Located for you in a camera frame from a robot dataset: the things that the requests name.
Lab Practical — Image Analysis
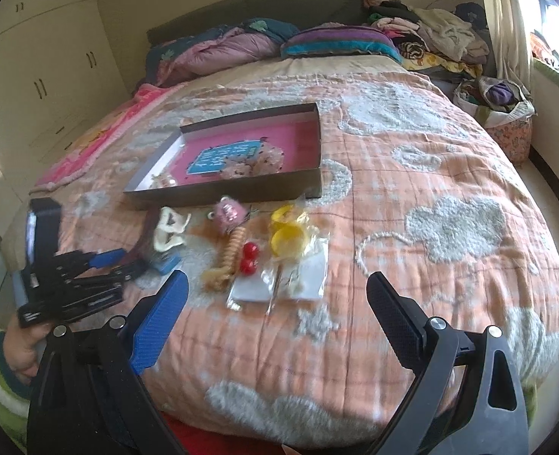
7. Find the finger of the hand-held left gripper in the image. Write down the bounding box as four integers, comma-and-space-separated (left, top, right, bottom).
69, 259, 147, 293
55, 248, 127, 271

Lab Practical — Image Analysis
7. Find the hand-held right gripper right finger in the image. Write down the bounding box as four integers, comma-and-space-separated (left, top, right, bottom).
365, 271, 529, 455

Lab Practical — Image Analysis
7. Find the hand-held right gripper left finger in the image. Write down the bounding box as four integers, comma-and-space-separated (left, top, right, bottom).
27, 269, 190, 455

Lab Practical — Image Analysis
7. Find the cream hair claw clip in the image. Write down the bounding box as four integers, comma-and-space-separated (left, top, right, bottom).
152, 206, 193, 253

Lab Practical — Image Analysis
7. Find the thin silver hair stick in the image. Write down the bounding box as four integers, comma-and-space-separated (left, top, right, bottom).
266, 260, 283, 316

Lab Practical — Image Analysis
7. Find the cardboard box with pink bottom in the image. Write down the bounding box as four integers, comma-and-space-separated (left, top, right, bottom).
123, 102, 325, 212

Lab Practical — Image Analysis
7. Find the person's left hand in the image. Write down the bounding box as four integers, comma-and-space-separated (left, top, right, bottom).
4, 323, 51, 381

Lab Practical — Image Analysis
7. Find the white earring card in plastic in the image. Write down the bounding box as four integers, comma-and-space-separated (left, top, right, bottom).
226, 251, 328, 312

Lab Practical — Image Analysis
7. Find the blond braided hairpiece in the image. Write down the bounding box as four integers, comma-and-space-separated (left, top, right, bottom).
202, 226, 250, 293

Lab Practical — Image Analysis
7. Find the pink cartoon blanket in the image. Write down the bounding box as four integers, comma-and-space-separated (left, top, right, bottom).
35, 83, 176, 191

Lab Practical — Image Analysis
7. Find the pink hair accessory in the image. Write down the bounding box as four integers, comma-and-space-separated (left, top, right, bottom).
208, 196, 249, 235

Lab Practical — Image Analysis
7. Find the red cloth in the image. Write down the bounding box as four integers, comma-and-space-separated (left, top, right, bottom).
156, 411, 290, 455

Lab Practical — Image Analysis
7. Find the blue printed card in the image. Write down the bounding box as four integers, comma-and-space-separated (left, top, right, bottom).
184, 138, 266, 177

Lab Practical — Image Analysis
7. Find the orange cloud pattern bedspread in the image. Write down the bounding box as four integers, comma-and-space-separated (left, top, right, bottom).
0, 54, 559, 451

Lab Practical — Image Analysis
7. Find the floral fabric scrunchie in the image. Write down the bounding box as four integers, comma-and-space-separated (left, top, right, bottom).
220, 144, 286, 181

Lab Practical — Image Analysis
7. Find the cream wardrobe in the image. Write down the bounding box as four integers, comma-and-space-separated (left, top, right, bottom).
0, 0, 139, 328

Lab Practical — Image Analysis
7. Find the pink and teal folded quilt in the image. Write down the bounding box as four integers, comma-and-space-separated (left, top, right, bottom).
144, 18, 302, 87

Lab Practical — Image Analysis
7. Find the beige bed sheet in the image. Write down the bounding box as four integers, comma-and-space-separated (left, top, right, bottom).
165, 52, 429, 96

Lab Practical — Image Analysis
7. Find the purple striped pillow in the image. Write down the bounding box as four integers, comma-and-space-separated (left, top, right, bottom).
279, 26, 403, 63

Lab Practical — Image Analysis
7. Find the pile of clothes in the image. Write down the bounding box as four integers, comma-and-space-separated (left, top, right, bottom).
362, 0, 494, 81

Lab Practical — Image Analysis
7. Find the dark green headboard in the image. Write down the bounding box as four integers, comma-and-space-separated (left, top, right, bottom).
146, 0, 370, 46

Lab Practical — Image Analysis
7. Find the colourful windowsill cloth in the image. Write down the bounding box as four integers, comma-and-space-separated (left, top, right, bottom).
528, 33, 559, 96

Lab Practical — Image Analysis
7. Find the cream curtain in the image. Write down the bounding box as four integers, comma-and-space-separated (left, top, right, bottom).
476, 0, 539, 96

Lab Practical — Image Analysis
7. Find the red bead hair tie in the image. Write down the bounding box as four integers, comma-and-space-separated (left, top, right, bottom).
240, 242, 261, 276

